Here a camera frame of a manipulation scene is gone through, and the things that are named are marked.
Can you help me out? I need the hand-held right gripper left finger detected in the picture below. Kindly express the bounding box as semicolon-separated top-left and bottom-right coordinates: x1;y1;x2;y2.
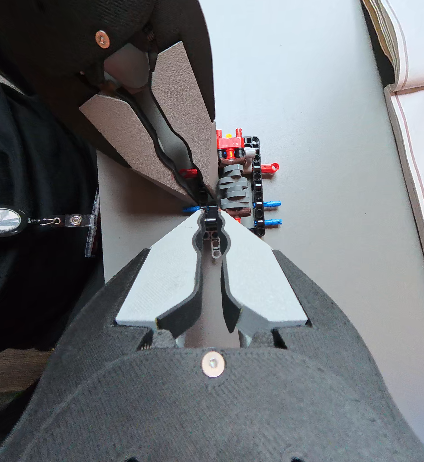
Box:
115;209;205;340

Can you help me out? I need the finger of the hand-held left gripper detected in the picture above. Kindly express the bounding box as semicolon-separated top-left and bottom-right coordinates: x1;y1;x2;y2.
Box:
78;90;202;203
149;40;218;201

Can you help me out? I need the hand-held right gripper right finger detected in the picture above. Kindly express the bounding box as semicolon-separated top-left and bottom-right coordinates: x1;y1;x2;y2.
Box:
219;211;309;345

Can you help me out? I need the lego engine frame assembly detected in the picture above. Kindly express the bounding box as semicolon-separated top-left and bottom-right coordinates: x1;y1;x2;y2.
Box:
181;128;283;260

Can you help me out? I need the person's torso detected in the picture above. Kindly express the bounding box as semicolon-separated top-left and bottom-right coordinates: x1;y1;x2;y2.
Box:
0;67;106;361

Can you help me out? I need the black badge reel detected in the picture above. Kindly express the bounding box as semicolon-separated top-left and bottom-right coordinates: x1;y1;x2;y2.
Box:
0;205;24;237
39;187;101;258

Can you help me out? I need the white instruction booklet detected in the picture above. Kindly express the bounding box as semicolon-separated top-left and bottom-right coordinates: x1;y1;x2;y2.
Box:
361;0;424;301

